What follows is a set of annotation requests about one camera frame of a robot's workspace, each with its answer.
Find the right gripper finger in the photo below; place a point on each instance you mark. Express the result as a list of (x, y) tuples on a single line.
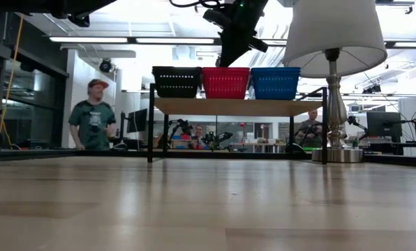
[(226, 49), (240, 45)]

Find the black plastic basket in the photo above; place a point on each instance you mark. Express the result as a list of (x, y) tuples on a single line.
[(176, 91), (176, 68)]

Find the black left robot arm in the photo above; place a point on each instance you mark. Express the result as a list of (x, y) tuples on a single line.
[(37, 7)]

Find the black background robot arm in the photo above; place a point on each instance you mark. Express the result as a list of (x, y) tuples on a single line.
[(181, 126), (354, 122), (216, 138)]

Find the wooden shelf with black legs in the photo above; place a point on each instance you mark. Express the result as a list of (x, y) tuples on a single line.
[(236, 107)]

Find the ceiling light strip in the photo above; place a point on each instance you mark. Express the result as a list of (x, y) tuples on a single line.
[(276, 42), (174, 40), (88, 39), (412, 44)]

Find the person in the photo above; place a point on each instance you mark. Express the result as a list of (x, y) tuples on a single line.
[(311, 122), (93, 118), (198, 132)]

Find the white cylindrical lamp shade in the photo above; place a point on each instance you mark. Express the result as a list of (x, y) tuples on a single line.
[(333, 35)]

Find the black computer monitor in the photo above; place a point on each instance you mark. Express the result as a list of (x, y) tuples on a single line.
[(137, 120), (384, 124)]

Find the black round ceiling device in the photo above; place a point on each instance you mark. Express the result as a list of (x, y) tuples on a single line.
[(105, 65)]

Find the black aluminium table frame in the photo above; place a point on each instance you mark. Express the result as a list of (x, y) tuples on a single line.
[(396, 160)]

